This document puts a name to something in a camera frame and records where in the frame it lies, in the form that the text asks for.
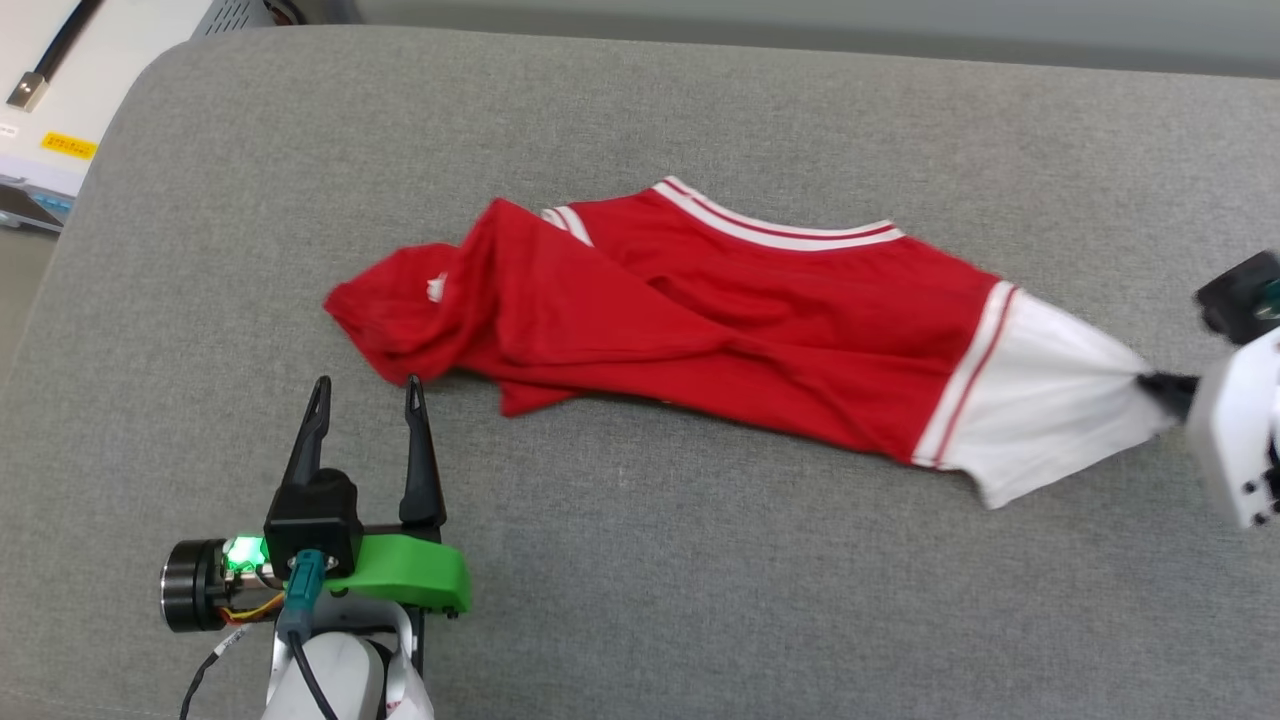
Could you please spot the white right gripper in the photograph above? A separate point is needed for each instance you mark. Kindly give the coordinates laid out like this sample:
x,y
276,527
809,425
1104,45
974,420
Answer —
x,y
1240,440

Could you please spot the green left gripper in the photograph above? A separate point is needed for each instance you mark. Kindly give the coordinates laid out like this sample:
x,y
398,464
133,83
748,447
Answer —
x,y
410,575

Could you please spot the red and white garment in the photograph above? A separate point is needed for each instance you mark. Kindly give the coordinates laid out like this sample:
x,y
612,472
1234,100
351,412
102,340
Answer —
x,y
750,330

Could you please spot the grey fabric sofa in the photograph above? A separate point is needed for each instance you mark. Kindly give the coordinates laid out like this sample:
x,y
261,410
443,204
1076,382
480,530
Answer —
x,y
700,600

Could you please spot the yellow sticker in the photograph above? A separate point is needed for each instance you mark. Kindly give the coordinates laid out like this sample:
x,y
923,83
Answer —
x,y
68,146

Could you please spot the grey vented device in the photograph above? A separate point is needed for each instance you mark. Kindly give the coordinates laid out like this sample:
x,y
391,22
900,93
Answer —
x,y
250,15

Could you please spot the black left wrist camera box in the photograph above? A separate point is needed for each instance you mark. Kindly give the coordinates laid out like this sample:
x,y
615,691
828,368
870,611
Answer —
x,y
312,520

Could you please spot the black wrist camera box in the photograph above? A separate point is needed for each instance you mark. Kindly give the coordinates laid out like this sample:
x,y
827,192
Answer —
x,y
312,520
1240,295

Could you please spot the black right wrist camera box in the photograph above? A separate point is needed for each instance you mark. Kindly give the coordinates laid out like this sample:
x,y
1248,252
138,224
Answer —
x,y
1240,295

